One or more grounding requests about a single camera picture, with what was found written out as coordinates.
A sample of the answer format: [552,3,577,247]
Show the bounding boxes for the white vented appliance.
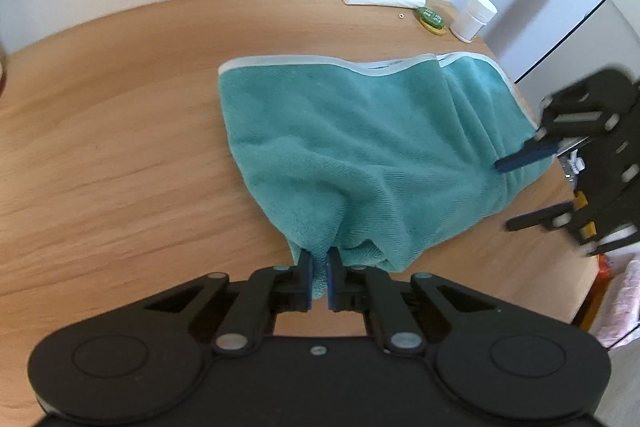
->
[515,0,640,108]

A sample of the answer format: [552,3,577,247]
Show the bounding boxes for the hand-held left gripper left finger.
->
[144,249,315,354]

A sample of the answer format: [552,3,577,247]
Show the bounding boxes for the teal towel white trim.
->
[218,52,556,273]

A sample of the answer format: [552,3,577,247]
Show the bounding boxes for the white pill bottle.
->
[450,0,498,44]

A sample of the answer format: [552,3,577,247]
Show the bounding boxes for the orange box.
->
[596,254,615,288]

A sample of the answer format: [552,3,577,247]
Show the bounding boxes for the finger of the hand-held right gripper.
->
[494,68,640,174]
[506,167,640,258]

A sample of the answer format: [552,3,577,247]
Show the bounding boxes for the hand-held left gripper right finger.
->
[326,248,501,354]

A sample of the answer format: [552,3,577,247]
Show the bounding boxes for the green round tin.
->
[417,6,448,36]

